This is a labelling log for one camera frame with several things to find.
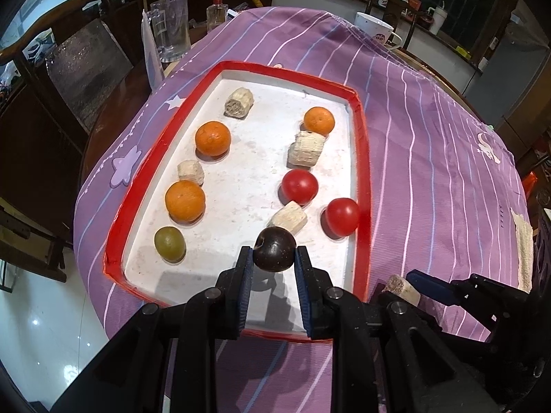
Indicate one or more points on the purple striped tablecloth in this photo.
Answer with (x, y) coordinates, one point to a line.
(430, 159)

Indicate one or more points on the green round fruit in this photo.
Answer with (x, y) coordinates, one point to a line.
(170, 244)

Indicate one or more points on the small beige sugarcane chunk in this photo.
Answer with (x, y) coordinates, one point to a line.
(190, 171)

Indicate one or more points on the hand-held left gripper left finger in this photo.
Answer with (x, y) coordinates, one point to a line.
(245, 292)

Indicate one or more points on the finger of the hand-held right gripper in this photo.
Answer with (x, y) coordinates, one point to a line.
(430, 286)

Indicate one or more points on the red tomato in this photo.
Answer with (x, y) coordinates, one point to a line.
(342, 216)
(300, 186)

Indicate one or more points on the orange plastic bag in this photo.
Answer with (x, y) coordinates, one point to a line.
(531, 180)

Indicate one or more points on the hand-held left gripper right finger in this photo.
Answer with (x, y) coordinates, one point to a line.
(303, 297)

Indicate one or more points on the dark purple round fruit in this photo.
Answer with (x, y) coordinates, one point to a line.
(274, 249)

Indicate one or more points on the white tumbler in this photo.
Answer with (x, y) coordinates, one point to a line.
(439, 19)

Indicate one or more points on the red rimmed white tray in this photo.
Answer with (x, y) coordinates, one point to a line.
(249, 172)

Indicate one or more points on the orange tangerine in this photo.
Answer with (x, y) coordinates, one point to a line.
(212, 138)
(185, 201)
(319, 120)

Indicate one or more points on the clear bottle with red cap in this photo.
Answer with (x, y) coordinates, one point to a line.
(216, 10)

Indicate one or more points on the clear glass beer mug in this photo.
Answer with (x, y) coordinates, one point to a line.
(170, 30)

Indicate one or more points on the white cartoon mug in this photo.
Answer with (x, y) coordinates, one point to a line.
(374, 32)

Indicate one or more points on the wooden chair with grey panel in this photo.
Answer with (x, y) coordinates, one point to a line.
(86, 69)

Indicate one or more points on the curved white counter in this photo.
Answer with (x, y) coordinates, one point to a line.
(447, 56)

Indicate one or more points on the dark wooden chair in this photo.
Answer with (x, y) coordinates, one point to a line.
(394, 6)

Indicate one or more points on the beige knitted cloth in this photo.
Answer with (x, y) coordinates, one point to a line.
(523, 249)

